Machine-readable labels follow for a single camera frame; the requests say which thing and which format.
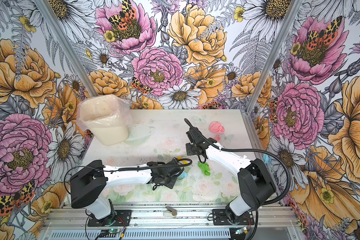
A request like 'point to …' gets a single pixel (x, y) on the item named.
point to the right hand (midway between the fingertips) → (192, 152)
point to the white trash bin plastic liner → (107, 116)
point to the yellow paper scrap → (184, 162)
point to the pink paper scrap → (216, 127)
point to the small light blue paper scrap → (183, 174)
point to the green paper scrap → (205, 168)
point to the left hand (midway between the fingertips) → (169, 183)
